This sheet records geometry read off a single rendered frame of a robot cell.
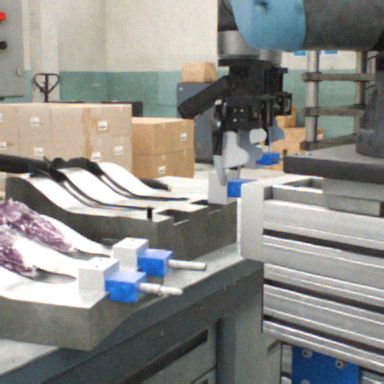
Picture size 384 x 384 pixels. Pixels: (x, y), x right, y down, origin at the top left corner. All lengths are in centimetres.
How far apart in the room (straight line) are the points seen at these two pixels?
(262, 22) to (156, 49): 906
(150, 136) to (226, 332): 459
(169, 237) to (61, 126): 413
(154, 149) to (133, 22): 452
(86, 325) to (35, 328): 7
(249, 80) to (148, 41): 874
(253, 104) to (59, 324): 48
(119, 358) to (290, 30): 56
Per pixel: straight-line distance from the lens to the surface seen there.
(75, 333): 75
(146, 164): 576
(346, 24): 60
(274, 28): 58
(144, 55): 979
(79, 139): 498
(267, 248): 71
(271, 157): 146
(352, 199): 65
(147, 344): 99
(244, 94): 103
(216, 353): 122
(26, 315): 77
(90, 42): 1016
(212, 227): 113
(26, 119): 541
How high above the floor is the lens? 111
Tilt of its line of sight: 10 degrees down
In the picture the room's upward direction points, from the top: straight up
